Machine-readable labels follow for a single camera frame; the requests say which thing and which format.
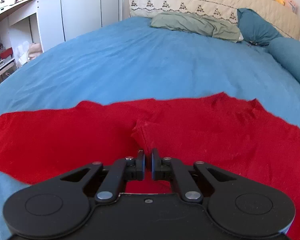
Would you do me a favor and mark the red knit garment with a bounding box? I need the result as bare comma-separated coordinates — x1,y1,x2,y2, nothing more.
0,93,300,239

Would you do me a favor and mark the rolled blue duvet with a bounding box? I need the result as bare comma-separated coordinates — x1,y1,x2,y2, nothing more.
268,37,300,83

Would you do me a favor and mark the blue bed sheet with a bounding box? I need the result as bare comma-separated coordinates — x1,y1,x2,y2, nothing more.
0,16,300,240

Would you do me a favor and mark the red box on shelf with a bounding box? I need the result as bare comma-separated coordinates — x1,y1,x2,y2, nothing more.
0,47,13,60

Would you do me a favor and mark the dark teal pillow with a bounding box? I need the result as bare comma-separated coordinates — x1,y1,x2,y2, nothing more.
237,8,283,47

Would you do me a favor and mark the green pillow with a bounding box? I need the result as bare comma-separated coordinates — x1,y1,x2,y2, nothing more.
151,12,243,43

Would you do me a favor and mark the white wardrobe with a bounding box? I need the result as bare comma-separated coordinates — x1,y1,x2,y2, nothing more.
61,0,122,41

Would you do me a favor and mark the cream quilted headboard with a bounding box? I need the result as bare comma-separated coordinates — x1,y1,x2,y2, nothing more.
129,0,300,40

